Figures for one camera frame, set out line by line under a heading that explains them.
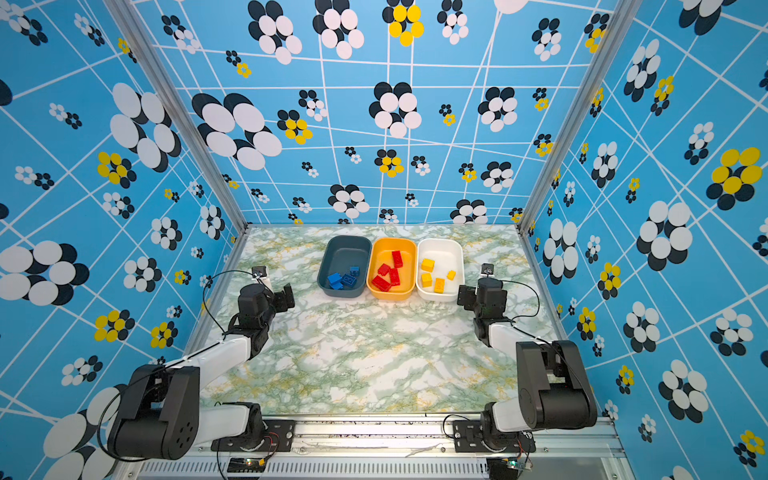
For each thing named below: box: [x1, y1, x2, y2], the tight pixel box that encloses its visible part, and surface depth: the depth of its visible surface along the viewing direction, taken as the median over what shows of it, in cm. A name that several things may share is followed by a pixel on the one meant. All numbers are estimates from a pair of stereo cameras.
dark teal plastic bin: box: [317, 235, 372, 298], surface depth 106 cm
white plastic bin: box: [415, 239, 465, 302], surface depth 107 cm
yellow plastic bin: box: [367, 237, 417, 301], surface depth 107 cm
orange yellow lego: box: [434, 278, 445, 294], surface depth 104 cm
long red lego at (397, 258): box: [392, 250, 404, 268], surface depth 110 cm
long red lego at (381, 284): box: [371, 275, 392, 292], surface depth 103 cm
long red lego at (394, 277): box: [389, 268, 401, 286], surface depth 104 cm
